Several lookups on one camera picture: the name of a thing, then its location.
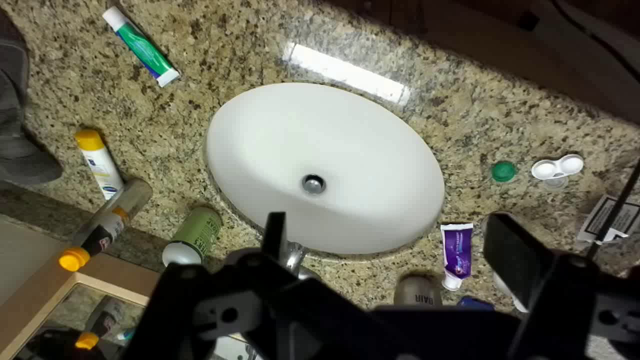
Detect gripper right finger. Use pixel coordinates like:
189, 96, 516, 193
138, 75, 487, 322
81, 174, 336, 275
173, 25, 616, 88
483, 213, 640, 360

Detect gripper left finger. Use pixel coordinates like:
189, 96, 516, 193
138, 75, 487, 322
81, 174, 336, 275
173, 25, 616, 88
122, 212, 371, 360

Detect chrome tap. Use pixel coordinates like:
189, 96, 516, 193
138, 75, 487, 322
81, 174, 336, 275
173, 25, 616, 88
279, 241, 322, 281

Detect green bottle with white cap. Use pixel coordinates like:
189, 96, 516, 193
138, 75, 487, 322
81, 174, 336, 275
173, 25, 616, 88
162, 206, 224, 268

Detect blue small object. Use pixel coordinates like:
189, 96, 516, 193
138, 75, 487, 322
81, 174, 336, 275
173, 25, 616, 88
457, 295, 496, 312

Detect black and white card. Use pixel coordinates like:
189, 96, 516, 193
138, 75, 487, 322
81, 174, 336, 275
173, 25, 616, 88
577, 194, 640, 245

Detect purple toothpaste tube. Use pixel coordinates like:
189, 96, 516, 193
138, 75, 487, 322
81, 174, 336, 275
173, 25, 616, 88
439, 222, 475, 292

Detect white contact lens case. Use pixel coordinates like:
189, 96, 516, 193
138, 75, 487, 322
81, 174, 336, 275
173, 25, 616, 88
530, 153, 585, 190

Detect clear spray bottle orange cap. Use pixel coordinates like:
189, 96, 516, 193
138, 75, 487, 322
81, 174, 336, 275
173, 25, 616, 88
58, 178, 154, 273

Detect green round cap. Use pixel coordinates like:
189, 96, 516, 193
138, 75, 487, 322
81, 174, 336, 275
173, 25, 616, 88
491, 160, 517, 183

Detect grey bottle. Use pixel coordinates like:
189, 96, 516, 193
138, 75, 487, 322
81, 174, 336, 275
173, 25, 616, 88
393, 273, 444, 307

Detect white oval sink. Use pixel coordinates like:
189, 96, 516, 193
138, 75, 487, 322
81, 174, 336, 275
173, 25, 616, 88
204, 82, 446, 256

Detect white bottle with yellow cap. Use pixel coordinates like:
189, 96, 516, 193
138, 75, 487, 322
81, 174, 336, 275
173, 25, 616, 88
74, 128, 125, 201

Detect wooden framed mirror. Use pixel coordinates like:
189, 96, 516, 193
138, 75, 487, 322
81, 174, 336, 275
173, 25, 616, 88
0, 252, 162, 360

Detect green and white toothpaste tube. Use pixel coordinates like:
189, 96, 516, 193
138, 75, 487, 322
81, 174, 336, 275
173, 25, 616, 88
102, 5, 181, 89

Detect grey cloth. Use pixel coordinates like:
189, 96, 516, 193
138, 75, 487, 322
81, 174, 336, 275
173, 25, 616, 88
0, 9, 64, 187

